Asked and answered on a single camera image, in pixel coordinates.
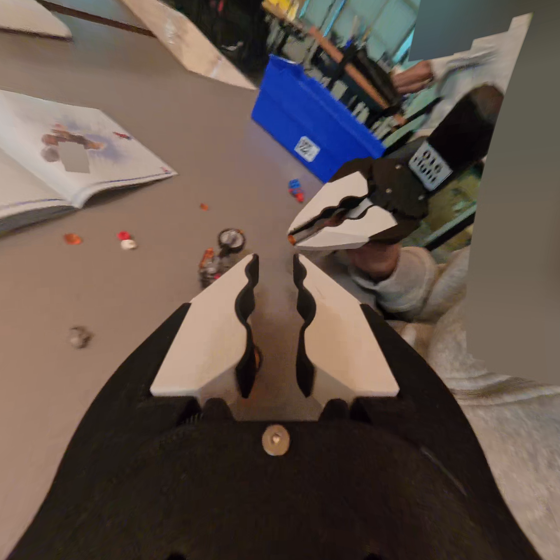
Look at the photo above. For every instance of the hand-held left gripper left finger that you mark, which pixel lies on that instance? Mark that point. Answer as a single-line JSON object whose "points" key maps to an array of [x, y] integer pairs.
{"points": [[205, 341]]}

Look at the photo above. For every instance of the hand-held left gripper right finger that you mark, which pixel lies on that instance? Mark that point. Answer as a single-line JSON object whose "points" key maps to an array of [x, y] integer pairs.
{"points": [[350, 345]]}

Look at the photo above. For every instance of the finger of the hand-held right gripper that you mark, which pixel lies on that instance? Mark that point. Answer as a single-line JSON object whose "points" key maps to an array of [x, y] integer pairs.
{"points": [[354, 232], [337, 192]]}

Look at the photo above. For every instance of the lego motorcycle model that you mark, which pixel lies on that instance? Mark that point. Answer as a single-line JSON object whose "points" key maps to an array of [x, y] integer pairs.
{"points": [[223, 258]]}

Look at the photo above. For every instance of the person's right forearm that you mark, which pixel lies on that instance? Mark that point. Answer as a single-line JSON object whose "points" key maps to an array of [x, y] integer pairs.
{"points": [[407, 284]]}

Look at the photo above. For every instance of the red blue lego minifigure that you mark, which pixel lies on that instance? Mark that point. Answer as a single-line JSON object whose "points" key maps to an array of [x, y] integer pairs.
{"points": [[296, 189]]}

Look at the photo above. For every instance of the small black lego piece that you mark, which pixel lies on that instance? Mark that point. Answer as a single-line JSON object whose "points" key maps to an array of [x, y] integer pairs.
{"points": [[79, 337]]}

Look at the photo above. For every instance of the lego instruction booklet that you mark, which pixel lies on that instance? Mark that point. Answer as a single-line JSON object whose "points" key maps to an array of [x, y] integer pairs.
{"points": [[65, 153]]}

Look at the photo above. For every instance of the person's right hand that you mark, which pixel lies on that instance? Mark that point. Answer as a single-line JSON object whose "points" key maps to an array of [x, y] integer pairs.
{"points": [[376, 260]]}

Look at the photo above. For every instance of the blue plastic bin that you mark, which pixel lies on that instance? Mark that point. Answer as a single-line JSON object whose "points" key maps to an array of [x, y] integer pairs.
{"points": [[306, 113]]}

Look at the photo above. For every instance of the wooden background desk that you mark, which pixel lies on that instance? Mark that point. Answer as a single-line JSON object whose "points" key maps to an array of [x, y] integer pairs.
{"points": [[350, 65]]}

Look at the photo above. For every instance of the printed paper sheet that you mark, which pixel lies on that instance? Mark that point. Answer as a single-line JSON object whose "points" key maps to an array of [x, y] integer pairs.
{"points": [[188, 43]]}

